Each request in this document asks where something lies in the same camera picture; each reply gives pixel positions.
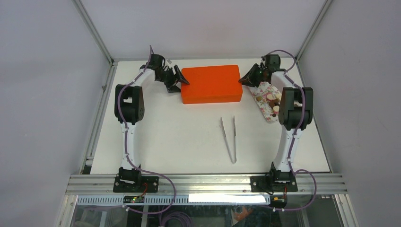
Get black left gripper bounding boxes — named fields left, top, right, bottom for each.
left=157, top=66, right=189, bottom=93

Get orange box lid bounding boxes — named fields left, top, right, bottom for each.
left=181, top=65, right=243, bottom=105

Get metal tongs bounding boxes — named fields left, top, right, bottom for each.
left=220, top=116, right=237, bottom=165

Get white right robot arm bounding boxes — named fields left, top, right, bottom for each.
left=166, top=50, right=314, bottom=192

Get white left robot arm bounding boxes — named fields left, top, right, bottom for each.
left=114, top=53, right=189, bottom=192

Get white round chocolate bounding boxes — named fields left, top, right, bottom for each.
left=273, top=105, right=279, bottom=113

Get floral tray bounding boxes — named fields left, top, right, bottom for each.
left=248, top=82, right=281, bottom=123

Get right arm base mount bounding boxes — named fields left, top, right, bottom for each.
left=250, top=175, right=298, bottom=194

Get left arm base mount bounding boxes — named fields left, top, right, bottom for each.
left=113, top=176, right=159, bottom=193

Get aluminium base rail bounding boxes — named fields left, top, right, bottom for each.
left=66, top=173, right=350, bottom=210

